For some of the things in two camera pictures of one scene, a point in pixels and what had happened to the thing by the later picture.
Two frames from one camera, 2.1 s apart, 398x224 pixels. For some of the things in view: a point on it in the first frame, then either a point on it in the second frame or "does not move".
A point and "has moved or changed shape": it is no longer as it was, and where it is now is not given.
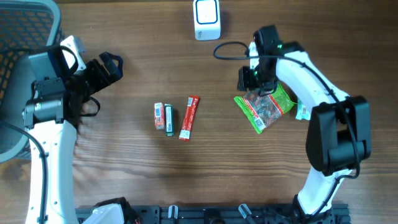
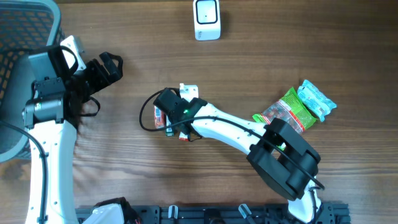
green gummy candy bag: x=262 y=110 -> x=290 y=111
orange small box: x=159 y=116 does not move
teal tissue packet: x=303 y=114 has moved or changed shape
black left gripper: x=115 y=72 does not move
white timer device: x=207 y=20 does not move
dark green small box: x=169 y=120 does not move
